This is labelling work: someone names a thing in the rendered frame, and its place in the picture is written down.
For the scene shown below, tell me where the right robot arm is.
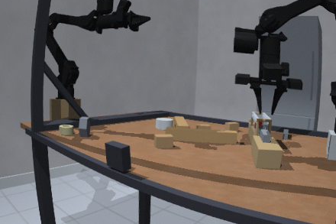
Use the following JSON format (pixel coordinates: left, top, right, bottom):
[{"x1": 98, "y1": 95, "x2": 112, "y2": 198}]
[{"x1": 234, "y1": 0, "x2": 336, "y2": 108}]

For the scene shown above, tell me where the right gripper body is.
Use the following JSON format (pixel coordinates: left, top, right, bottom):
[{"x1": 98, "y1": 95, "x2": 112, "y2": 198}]
[{"x1": 235, "y1": 54, "x2": 302, "y2": 90}]

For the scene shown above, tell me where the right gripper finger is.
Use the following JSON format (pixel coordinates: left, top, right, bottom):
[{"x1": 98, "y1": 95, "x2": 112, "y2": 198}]
[
  {"x1": 271, "y1": 89, "x2": 287, "y2": 115},
  {"x1": 250, "y1": 86, "x2": 262, "y2": 114}
]

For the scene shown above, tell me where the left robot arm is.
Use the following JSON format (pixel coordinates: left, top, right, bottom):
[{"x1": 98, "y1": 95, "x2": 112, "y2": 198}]
[{"x1": 46, "y1": 0, "x2": 116, "y2": 99}]

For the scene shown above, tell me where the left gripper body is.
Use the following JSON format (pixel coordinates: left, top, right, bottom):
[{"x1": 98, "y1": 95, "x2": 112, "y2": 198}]
[{"x1": 108, "y1": 6, "x2": 139, "y2": 31}]

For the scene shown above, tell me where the beige roll of masking tape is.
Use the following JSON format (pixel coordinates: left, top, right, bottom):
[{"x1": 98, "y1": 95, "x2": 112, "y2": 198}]
[{"x1": 59, "y1": 125, "x2": 74, "y2": 135}]

